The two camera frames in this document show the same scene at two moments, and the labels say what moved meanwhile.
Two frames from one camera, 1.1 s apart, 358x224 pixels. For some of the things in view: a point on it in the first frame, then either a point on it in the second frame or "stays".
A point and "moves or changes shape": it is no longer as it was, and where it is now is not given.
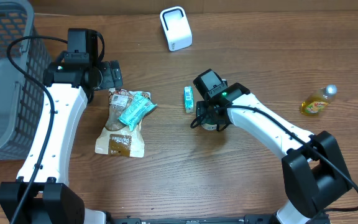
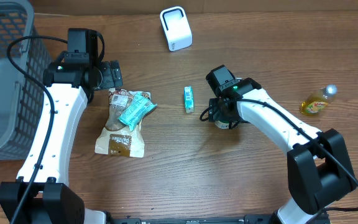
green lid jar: [209, 126] moves or changes shape
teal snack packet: [136, 110] stays
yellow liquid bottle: [318, 101] stays
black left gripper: [109, 78] stays
